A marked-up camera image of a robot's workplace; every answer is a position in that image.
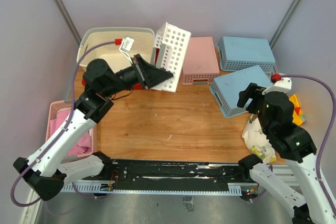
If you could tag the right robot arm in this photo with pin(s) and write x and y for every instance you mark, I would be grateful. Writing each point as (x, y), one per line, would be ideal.
(315, 203)

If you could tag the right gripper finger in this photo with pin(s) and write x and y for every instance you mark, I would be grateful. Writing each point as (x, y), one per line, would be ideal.
(245, 98)
(254, 89)

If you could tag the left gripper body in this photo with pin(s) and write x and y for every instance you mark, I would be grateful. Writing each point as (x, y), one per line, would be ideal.
(134, 73)

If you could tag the pink perforated basket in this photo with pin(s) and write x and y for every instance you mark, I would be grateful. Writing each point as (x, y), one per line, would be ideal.
(200, 63)

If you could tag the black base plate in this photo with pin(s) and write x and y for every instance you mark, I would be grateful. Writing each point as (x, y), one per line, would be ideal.
(120, 170)

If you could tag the pink towel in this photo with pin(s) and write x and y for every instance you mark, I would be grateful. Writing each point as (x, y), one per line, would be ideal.
(83, 146)

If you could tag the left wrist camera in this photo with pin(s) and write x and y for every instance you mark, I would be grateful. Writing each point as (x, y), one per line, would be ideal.
(126, 46)

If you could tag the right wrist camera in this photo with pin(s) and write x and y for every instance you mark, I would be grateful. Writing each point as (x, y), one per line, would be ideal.
(279, 83)

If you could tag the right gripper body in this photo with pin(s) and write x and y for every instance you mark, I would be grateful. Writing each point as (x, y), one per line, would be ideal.
(256, 103)

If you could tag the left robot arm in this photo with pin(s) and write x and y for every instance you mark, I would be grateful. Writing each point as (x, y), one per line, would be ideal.
(44, 171)

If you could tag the grey cable duct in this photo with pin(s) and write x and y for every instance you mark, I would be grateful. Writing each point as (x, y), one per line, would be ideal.
(156, 187)

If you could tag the large cream basket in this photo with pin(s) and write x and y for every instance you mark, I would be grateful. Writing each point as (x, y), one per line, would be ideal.
(143, 45)

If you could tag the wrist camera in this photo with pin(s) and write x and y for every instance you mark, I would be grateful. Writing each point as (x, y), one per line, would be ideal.
(126, 46)
(279, 83)

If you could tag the aluminium frame rail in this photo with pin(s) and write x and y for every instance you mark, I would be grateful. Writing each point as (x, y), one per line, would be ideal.
(285, 174)

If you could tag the pink basket with towels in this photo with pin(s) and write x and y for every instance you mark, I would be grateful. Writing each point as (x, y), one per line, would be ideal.
(58, 105)

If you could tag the blue perforated basket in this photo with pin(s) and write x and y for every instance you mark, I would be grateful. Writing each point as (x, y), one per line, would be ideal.
(237, 53)
(225, 89)

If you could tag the small cream basket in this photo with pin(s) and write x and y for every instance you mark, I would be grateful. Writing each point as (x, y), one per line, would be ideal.
(172, 43)

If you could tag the printed white yellow cloth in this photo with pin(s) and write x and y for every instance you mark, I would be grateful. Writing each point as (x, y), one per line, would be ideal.
(255, 140)

